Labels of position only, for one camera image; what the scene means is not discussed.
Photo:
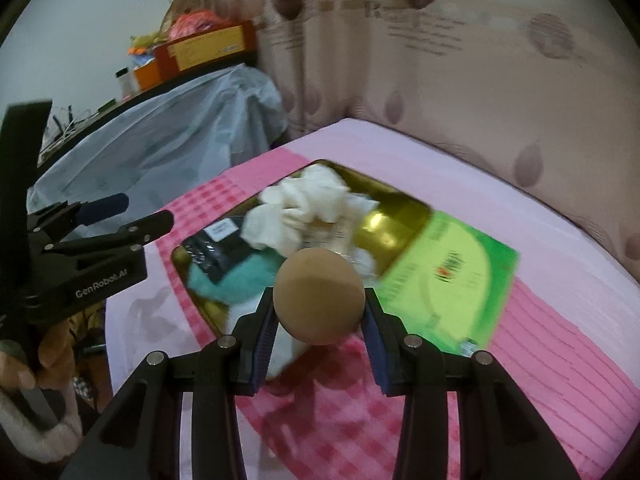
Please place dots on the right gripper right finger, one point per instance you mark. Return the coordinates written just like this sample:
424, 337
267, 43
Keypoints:
502, 435

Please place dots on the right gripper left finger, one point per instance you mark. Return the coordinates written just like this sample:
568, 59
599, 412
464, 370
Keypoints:
138, 434

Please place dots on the left hand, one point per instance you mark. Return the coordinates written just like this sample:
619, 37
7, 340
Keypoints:
55, 354

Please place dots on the red yellow cardboard box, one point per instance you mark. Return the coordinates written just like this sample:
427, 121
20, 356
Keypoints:
188, 53

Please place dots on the grey plastic cover sheet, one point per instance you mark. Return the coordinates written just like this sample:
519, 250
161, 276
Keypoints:
162, 148

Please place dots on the tan egg-shaped sponge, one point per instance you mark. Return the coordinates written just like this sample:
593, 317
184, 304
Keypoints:
318, 296

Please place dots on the green yellow storage box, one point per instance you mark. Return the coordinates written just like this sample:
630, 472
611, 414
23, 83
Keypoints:
447, 281

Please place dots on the beige leaf-print curtain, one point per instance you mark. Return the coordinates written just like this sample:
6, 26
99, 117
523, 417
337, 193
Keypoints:
543, 94

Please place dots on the black purple tube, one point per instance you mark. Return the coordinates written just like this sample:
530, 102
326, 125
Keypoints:
217, 248

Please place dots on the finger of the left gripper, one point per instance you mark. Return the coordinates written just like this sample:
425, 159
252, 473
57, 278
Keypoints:
139, 232
65, 216

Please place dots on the cream cloth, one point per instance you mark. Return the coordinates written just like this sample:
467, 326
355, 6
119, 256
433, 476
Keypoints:
315, 209

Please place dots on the teal sponge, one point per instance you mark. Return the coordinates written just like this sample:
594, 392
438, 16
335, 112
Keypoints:
246, 280

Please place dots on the orange mesh bag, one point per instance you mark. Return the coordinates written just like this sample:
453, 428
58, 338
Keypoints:
194, 22

